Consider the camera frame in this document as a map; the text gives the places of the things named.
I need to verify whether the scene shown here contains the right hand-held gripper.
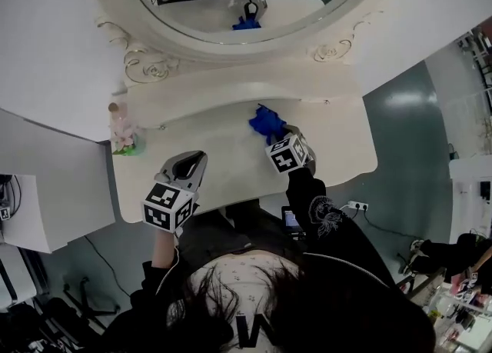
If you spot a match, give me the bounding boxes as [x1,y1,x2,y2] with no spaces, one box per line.
[264,125,317,175]

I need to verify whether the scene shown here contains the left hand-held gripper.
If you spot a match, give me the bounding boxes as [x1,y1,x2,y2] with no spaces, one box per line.
[141,150,208,234]

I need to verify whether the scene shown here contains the blue cloth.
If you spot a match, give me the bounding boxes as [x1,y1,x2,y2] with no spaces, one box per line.
[248,103,288,148]

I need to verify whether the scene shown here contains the person's right forearm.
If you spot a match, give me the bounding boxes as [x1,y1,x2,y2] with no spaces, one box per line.
[286,166,347,247]

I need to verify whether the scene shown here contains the person's left forearm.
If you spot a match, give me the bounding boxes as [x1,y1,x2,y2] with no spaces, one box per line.
[151,228,181,271]

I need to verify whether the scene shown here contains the white dressing table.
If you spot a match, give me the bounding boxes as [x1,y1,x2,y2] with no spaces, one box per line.
[111,92,380,225]

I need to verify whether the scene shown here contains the teal vase with flowers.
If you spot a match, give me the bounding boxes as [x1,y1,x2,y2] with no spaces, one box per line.
[108,102,147,158]

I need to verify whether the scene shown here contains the white carved oval mirror unit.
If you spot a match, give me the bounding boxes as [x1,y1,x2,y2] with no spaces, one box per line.
[85,0,372,132]

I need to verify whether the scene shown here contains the black screen device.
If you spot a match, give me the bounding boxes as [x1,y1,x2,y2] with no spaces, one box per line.
[281,205,307,237]

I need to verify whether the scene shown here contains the white side desk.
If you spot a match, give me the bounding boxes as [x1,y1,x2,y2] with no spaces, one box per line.
[0,173,53,255]

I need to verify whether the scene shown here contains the person's black jacket torso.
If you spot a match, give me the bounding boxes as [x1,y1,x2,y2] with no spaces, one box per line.
[99,205,437,353]

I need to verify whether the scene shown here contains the white work desk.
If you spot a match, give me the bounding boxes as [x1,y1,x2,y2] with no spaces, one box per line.
[447,153,492,247]

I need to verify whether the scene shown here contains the black office chair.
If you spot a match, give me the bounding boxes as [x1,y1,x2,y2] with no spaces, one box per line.
[34,276,121,348]

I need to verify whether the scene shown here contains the white shelf rack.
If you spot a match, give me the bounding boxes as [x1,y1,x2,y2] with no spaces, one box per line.
[459,28,492,87]

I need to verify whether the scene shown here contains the white seat with black stripe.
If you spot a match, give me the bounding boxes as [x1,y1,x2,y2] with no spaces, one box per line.
[0,245,51,312]

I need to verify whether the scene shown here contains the black floor cable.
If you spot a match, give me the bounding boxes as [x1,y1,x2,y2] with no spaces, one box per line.
[82,235,131,298]

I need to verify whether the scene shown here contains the black power cable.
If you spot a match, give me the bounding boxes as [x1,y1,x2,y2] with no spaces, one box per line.
[361,208,422,239]

